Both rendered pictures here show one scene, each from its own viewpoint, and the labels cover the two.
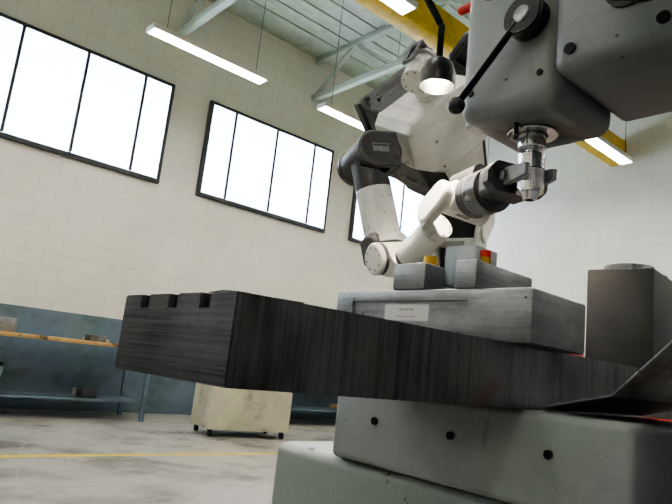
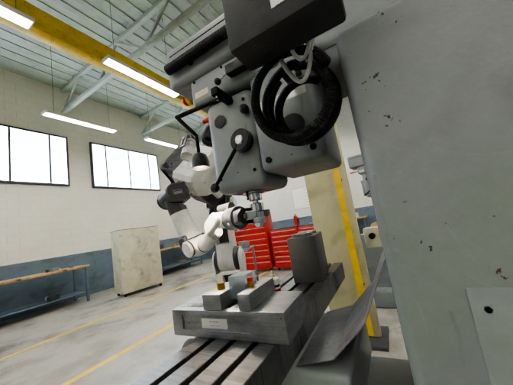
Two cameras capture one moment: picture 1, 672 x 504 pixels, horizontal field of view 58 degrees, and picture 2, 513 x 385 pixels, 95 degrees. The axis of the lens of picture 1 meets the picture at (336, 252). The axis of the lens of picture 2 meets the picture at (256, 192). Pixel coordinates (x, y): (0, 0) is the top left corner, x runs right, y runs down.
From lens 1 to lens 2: 0.40 m
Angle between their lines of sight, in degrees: 21
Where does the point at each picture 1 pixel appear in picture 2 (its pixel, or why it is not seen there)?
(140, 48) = (41, 121)
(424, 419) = not seen: hidden behind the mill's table
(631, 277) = (305, 241)
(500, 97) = (237, 182)
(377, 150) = (176, 193)
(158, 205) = (72, 196)
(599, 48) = (283, 160)
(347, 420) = not seen: hidden behind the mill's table
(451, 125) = (210, 173)
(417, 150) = (196, 188)
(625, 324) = (308, 262)
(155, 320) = not seen: outside the picture
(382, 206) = (185, 221)
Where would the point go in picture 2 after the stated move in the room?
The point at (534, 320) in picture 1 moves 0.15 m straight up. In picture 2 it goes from (288, 330) to (276, 261)
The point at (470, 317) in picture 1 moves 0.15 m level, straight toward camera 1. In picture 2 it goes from (252, 328) to (259, 365)
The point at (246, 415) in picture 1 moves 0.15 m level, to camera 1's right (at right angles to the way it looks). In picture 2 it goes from (142, 281) to (148, 280)
